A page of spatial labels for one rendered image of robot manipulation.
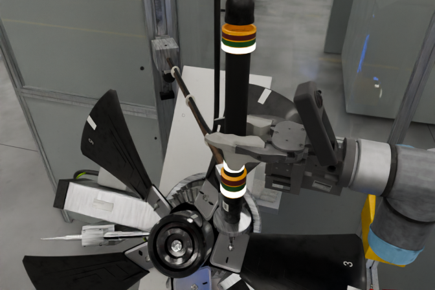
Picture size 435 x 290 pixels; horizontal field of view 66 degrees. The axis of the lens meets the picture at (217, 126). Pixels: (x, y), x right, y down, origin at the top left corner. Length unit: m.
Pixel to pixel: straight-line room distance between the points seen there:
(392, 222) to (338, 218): 1.08
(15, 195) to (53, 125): 1.05
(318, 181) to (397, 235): 0.13
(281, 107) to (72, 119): 1.31
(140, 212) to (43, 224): 1.71
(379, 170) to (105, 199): 0.67
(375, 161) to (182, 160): 0.59
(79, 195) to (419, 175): 0.77
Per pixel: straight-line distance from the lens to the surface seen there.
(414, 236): 0.57
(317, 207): 1.59
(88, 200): 0.95
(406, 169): 0.50
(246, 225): 0.63
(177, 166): 0.96
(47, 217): 2.59
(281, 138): 0.49
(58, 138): 1.95
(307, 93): 0.43
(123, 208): 0.90
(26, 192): 2.84
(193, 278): 0.75
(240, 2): 0.41
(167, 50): 1.04
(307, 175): 0.51
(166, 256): 0.69
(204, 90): 0.96
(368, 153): 0.49
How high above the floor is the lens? 1.77
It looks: 34 degrees down
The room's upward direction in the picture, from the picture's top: straight up
